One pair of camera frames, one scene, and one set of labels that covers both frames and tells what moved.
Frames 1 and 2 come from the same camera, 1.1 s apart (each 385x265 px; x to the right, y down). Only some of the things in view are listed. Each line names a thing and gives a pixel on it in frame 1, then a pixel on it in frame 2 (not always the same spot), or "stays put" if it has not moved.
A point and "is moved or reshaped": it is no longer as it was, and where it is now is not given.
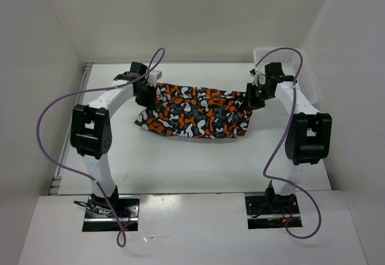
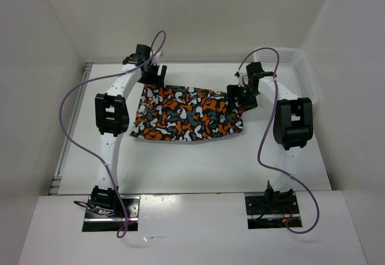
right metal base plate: [275, 213] stays put
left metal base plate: [98, 217] stays put
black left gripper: [149, 103] → [158, 80]
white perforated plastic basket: [307, 80] stays put
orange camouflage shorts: [181, 111] is moved or reshaped
